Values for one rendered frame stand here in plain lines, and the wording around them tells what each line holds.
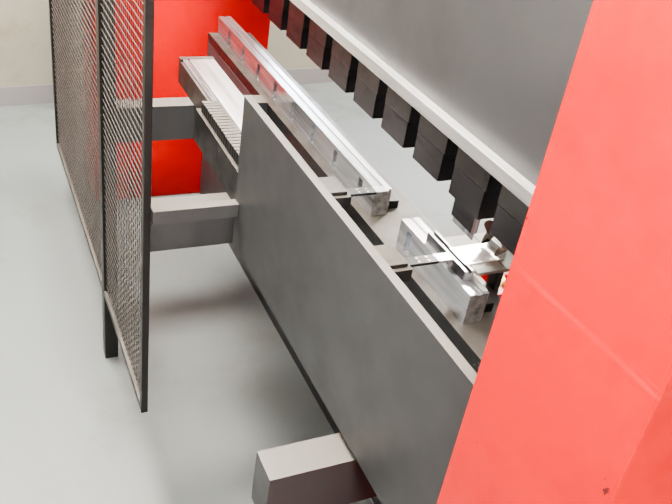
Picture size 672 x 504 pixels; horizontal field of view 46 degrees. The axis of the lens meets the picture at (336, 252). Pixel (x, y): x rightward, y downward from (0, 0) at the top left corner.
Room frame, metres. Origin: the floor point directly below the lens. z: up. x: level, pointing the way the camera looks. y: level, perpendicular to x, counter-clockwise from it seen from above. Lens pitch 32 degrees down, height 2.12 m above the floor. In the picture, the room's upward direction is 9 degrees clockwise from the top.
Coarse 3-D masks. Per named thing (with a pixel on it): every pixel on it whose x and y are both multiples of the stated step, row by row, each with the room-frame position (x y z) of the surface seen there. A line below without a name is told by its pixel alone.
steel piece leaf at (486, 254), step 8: (456, 248) 1.88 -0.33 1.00; (464, 248) 1.89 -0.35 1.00; (472, 248) 1.90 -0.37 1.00; (480, 248) 1.90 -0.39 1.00; (488, 248) 1.91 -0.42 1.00; (496, 248) 1.91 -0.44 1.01; (464, 256) 1.85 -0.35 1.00; (472, 256) 1.85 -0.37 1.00; (480, 256) 1.86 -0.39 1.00; (488, 256) 1.87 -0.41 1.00; (496, 256) 1.88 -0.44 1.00; (504, 256) 1.87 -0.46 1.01
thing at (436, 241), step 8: (432, 240) 1.92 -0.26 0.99; (440, 240) 1.93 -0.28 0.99; (440, 248) 1.89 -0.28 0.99; (448, 248) 1.89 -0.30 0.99; (456, 256) 1.85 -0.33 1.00; (448, 264) 1.84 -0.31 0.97; (456, 264) 1.81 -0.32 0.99; (456, 272) 1.80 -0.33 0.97; (464, 272) 1.78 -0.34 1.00; (472, 272) 1.79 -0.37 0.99; (464, 280) 1.78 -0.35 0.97
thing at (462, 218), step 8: (456, 200) 1.88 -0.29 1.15; (456, 208) 1.87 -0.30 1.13; (464, 208) 1.84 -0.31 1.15; (456, 216) 1.86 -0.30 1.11; (464, 216) 1.84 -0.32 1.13; (472, 216) 1.81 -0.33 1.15; (456, 224) 1.87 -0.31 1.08; (464, 224) 1.83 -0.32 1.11; (472, 224) 1.80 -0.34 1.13; (464, 232) 1.84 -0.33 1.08; (472, 232) 1.80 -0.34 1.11
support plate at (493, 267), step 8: (448, 240) 1.92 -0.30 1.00; (456, 240) 1.93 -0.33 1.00; (464, 240) 1.94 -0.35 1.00; (472, 240) 1.94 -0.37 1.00; (480, 240) 1.95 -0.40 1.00; (496, 240) 1.97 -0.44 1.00; (512, 256) 1.89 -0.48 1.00; (472, 264) 1.82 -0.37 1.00; (480, 264) 1.82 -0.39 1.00; (488, 264) 1.83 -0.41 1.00; (496, 264) 1.84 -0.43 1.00; (504, 264) 1.84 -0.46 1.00; (480, 272) 1.78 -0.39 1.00; (488, 272) 1.79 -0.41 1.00; (496, 272) 1.81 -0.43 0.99
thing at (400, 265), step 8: (376, 248) 1.76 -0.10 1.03; (384, 248) 1.77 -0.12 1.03; (392, 248) 1.77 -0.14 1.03; (384, 256) 1.73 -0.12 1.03; (392, 256) 1.73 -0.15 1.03; (400, 256) 1.74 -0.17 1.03; (416, 256) 1.80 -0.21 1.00; (424, 256) 1.81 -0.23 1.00; (432, 256) 1.82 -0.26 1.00; (440, 256) 1.82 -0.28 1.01; (448, 256) 1.83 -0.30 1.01; (392, 264) 1.70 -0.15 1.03; (400, 264) 1.70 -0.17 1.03; (408, 264) 1.73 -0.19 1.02; (416, 264) 1.76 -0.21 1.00; (424, 264) 1.78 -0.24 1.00; (400, 272) 1.69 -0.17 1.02; (408, 272) 1.70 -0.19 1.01; (408, 280) 1.71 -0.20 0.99
